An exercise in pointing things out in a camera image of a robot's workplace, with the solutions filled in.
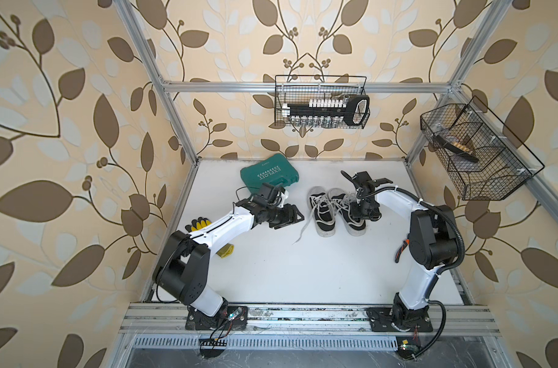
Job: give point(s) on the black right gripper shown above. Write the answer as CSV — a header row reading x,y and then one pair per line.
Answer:
x,y
372,215

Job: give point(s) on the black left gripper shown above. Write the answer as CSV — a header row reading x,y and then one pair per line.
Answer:
x,y
288,215

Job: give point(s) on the black white canvas sneaker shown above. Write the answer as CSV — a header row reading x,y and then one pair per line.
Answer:
x,y
321,213

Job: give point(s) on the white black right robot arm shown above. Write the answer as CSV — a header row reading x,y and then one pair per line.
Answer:
x,y
433,240

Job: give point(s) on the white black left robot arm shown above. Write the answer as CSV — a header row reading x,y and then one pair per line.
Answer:
x,y
182,269

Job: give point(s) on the green plastic tool case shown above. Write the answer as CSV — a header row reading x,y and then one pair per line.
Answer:
x,y
276,170

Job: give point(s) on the yellow black work glove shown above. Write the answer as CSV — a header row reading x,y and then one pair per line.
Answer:
x,y
199,224

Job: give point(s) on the socket bit set in basket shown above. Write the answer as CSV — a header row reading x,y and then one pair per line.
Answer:
x,y
350,112

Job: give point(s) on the dark object in right basket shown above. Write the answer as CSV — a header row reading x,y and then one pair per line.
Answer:
x,y
453,151

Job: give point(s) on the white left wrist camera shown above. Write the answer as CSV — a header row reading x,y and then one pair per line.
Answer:
x,y
282,196

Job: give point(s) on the black wire basket at back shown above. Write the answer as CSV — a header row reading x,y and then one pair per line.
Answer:
x,y
302,88

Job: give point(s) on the black wire basket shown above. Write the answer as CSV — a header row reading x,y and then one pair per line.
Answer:
x,y
505,164
302,88

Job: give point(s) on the black wire basket on right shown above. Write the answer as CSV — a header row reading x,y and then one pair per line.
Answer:
x,y
505,164

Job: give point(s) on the aluminium frame rail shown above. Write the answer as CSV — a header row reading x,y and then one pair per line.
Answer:
x,y
461,321

